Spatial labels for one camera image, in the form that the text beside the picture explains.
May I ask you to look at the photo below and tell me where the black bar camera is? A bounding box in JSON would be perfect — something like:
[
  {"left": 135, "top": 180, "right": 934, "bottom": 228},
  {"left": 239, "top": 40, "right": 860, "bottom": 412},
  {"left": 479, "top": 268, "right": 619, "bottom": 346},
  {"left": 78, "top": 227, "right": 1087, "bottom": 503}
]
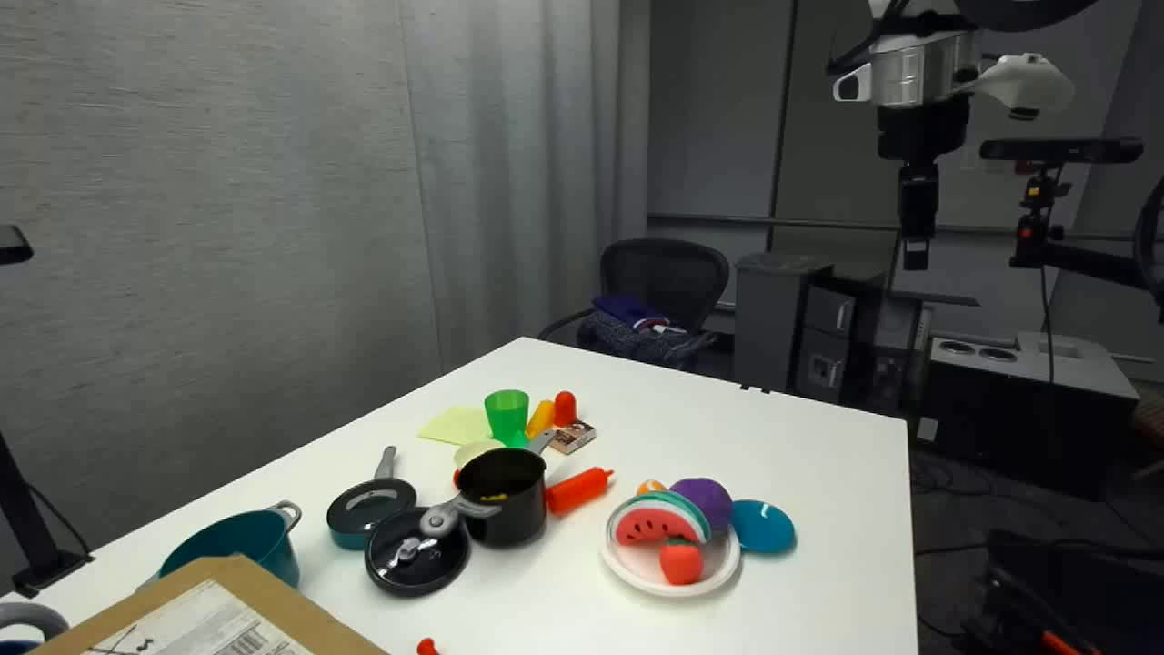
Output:
[{"left": 979, "top": 134, "right": 1147, "bottom": 171}]

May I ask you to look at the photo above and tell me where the orange squeeze bottle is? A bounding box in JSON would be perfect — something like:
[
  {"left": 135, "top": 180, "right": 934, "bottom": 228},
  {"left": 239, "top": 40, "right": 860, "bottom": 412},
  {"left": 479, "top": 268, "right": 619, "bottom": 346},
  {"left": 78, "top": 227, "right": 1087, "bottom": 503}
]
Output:
[{"left": 542, "top": 466, "right": 619, "bottom": 522}]

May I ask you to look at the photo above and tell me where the dark grey cabinet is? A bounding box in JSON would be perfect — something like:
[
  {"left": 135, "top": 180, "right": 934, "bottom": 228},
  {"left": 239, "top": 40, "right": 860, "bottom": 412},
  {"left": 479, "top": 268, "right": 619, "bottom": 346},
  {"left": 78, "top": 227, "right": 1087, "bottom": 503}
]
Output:
[{"left": 730, "top": 249, "right": 889, "bottom": 398}]

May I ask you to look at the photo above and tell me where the small orange toy bottle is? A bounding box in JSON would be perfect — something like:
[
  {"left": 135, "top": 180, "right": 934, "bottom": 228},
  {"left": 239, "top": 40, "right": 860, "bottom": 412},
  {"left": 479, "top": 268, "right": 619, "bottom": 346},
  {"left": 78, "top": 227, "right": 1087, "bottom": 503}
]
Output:
[{"left": 525, "top": 398, "right": 556, "bottom": 444}]

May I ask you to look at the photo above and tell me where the black round lid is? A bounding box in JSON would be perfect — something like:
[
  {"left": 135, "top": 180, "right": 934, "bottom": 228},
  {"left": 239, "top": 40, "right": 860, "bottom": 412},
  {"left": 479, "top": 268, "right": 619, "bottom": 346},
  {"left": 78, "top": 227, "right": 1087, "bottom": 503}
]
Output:
[{"left": 360, "top": 505, "right": 473, "bottom": 602}]

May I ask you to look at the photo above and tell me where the green translucent cup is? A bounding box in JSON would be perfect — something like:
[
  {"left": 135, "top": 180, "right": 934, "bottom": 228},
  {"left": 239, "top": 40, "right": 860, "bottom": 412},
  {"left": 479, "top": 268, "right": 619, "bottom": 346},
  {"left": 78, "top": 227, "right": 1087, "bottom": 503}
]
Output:
[{"left": 479, "top": 387, "right": 534, "bottom": 453}]

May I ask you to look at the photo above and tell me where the purple plush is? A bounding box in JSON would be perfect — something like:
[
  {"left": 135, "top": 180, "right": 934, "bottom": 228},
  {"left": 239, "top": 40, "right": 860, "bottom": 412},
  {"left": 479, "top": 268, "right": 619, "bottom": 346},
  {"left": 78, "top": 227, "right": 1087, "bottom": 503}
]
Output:
[{"left": 667, "top": 473, "right": 734, "bottom": 545}]

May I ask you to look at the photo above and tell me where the black frying pan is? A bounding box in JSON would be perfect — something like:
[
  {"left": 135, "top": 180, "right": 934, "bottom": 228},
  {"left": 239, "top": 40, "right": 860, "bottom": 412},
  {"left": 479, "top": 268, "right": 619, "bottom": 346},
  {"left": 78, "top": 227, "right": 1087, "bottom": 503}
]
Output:
[{"left": 325, "top": 444, "right": 423, "bottom": 553}]

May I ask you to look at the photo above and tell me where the small colourful toy box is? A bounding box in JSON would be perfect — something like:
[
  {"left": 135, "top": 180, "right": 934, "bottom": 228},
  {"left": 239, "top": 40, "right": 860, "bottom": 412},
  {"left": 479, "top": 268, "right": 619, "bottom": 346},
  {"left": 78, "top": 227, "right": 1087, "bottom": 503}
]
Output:
[{"left": 542, "top": 414, "right": 601, "bottom": 459}]

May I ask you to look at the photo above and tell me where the grey round object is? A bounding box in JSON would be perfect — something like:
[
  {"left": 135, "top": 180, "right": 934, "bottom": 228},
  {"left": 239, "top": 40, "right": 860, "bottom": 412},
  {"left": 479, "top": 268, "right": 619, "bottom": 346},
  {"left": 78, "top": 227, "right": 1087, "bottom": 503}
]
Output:
[{"left": 0, "top": 598, "right": 72, "bottom": 655}]

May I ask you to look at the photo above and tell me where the black pot with yellow print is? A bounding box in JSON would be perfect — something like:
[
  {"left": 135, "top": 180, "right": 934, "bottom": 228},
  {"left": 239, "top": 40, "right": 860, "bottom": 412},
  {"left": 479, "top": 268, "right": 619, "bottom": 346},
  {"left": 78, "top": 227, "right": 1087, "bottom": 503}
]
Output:
[{"left": 453, "top": 444, "right": 550, "bottom": 550}]

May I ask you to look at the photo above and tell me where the black equipment case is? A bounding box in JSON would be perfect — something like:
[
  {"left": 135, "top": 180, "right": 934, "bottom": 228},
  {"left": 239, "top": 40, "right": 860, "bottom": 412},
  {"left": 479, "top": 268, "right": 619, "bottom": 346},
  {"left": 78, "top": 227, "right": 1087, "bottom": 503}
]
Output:
[{"left": 969, "top": 523, "right": 1164, "bottom": 655}]

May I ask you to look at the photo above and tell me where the purple item on chair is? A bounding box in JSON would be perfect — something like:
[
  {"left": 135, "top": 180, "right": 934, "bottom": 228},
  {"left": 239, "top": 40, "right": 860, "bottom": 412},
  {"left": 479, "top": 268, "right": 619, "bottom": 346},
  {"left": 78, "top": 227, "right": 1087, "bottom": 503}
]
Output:
[{"left": 592, "top": 289, "right": 685, "bottom": 342}]

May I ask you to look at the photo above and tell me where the black office chair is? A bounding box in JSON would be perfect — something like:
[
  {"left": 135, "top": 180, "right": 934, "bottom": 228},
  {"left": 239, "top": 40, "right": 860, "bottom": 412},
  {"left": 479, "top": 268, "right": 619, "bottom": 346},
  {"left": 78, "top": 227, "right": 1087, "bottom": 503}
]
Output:
[{"left": 580, "top": 237, "right": 734, "bottom": 366}]

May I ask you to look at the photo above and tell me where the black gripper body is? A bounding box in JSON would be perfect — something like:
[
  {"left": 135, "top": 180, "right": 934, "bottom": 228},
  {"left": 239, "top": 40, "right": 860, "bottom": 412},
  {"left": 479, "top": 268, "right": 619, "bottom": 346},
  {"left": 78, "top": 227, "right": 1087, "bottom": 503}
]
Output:
[{"left": 877, "top": 92, "right": 974, "bottom": 166}]

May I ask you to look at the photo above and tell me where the red plush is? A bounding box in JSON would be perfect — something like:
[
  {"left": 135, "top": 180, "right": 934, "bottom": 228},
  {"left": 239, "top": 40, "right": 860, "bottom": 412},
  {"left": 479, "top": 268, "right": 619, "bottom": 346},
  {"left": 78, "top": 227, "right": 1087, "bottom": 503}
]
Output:
[{"left": 656, "top": 543, "right": 710, "bottom": 590}]

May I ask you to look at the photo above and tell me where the blue round plate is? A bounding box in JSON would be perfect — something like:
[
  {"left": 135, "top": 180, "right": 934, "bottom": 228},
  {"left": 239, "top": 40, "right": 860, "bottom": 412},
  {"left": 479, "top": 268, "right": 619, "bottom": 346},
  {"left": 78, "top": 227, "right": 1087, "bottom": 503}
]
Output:
[{"left": 727, "top": 495, "right": 801, "bottom": 560}]

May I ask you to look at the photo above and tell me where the black cabinet with white top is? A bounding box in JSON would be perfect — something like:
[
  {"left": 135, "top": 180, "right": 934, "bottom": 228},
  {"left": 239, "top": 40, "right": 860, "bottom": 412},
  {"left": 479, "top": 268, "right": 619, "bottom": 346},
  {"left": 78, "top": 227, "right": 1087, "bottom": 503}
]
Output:
[{"left": 923, "top": 326, "right": 1141, "bottom": 503}]

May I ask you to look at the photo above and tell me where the cardboard box with label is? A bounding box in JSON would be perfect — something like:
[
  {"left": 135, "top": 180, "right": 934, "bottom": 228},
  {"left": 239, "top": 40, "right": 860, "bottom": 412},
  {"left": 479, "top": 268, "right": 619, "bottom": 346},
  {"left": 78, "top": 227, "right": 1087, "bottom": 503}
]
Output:
[{"left": 32, "top": 553, "right": 392, "bottom": 655}]

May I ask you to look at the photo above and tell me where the black camera stand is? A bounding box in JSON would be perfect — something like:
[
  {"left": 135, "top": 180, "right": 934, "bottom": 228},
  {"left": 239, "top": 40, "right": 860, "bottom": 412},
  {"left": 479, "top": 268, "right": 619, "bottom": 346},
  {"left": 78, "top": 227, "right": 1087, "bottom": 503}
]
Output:
[{"left": 0, "top": 223, "right": 96, "bottom": 598}]

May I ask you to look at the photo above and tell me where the teal pot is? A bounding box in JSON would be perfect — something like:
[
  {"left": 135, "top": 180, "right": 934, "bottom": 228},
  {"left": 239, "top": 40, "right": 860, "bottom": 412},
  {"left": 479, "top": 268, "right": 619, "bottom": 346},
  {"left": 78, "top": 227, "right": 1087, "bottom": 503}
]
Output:
[{"left": 156, "top": 499, "right": 306, "bottom": 593}]

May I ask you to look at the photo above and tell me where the watermelon slice plush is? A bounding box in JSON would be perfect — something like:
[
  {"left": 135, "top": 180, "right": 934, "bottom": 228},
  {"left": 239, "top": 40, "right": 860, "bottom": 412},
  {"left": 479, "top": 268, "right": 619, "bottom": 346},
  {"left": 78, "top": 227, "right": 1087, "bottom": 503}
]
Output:
[{"left": 609, "top": 490, "right": 713, "bottom": 553}]

